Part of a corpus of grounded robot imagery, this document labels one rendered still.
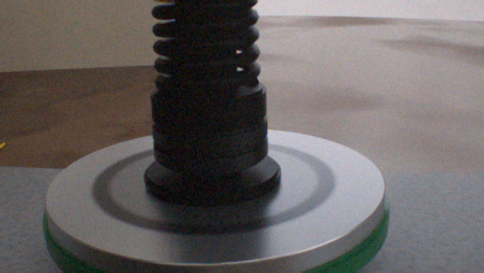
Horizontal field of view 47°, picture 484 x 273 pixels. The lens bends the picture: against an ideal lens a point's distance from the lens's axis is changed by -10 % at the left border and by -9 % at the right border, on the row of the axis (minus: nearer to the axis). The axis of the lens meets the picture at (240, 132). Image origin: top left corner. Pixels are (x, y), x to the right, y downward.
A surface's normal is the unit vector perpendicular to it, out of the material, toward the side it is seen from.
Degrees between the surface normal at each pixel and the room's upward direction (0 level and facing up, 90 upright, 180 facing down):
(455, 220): 0
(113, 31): 90
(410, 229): 0
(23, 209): 0
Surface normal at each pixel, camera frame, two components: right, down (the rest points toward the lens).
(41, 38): -0.11, 0.30
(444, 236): -0.03, -0.95
